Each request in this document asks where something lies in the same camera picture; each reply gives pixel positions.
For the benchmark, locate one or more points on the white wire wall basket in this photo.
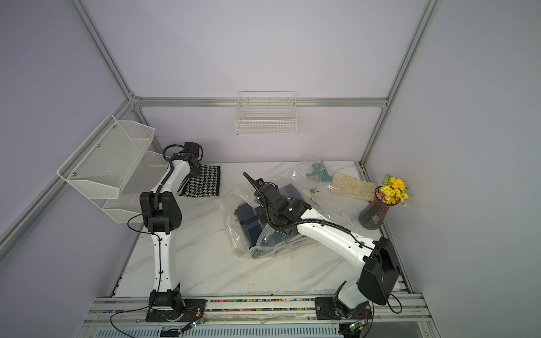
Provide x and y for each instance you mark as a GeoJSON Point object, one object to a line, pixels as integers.
{"type": "Point", "coordinates": [266, 113]}

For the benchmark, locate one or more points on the aluminium frame rails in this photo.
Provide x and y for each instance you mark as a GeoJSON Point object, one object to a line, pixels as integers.
{"type": "Point", "coordinates": [248, 80]}

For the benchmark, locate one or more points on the clear plastic vacuum bag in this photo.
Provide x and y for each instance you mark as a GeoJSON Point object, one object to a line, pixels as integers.
{"type": "Point", "coordinates": [236, 237]}

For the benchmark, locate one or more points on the navy grey plaid scarf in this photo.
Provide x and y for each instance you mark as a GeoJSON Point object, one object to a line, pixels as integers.
{"type": "Point", "coordinates": [259, 234]}

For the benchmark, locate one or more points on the yellow flower bouquet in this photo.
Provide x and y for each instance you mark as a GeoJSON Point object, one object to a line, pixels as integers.
{"type": "Point", "coordinates": [393, 191]}

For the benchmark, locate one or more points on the dark glass flower vase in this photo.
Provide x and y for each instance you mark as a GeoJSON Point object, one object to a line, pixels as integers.
{"type": "Point", "coordinates": [373, 215]}

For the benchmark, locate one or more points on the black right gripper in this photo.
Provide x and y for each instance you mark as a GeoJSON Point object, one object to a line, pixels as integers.
{"type": "Point", "coordinates": [268, 217]}

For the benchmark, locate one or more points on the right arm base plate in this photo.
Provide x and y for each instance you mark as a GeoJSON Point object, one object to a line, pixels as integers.
{"type": "Point", "coordinates": [328, 308]}

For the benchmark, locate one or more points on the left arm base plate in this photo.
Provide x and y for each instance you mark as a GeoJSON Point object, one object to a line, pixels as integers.
{"type": "Point", "coordinates": [170, 310]}

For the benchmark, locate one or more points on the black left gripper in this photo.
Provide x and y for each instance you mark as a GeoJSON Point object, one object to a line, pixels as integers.
{"type": "Point", "coordinates": [196, 173]}

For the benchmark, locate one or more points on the small bag with green item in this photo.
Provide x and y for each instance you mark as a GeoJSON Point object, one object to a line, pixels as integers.
{"type": "Point", "coordinates": [312, 168]}

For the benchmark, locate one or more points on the black white houndstooth scarf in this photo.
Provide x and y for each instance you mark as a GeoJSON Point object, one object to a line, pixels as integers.
{"type": "Point", "coordinates": [207, 184]}

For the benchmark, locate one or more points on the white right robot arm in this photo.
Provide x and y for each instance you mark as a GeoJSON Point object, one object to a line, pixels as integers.
{"type": "Point", "coordinates": [376, 259]}

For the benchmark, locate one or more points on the white two-tier mesh shelf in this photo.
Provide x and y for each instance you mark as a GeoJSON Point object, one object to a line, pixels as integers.
{"type": "Point", "coordinates": [114, 166]}

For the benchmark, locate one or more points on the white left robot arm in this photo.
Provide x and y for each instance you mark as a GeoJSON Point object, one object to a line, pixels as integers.
{"type": "Point", "coordinates": [161, 215]}

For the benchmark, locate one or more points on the cream knitted gloves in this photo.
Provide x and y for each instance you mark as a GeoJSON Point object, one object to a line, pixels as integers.
{"type": "Point", "coordinates": [348, 186]}

